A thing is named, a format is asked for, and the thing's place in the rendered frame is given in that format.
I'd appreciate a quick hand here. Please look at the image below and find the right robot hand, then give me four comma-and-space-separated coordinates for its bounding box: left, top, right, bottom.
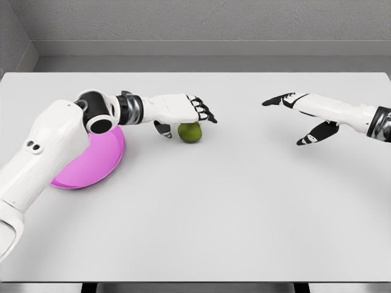
261, 92, 352, 147

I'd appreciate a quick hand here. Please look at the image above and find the pink plate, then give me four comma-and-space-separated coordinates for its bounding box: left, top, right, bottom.
49, 125, 126, 191

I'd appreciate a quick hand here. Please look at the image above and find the green apple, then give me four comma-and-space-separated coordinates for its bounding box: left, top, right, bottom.
177, 121, 203, 143

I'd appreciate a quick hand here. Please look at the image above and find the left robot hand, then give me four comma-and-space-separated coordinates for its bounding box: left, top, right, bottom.
152, 93, 218, 139

